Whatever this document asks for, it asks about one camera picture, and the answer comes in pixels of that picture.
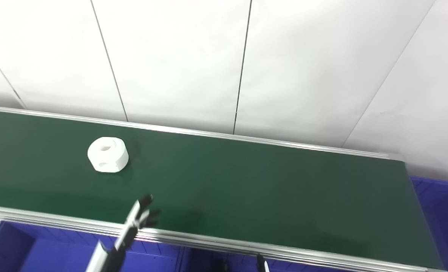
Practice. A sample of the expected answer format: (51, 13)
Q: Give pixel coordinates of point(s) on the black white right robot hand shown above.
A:
(262, 264)

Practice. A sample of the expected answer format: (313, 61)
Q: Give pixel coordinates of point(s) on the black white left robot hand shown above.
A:
(133, 226)

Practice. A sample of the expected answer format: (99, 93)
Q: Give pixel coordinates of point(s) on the blue plastic bin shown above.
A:
(443, 219)
(239, 264)
(50, 253)

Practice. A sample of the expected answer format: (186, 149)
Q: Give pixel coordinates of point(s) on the green conveyor belt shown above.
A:
(246, 189)

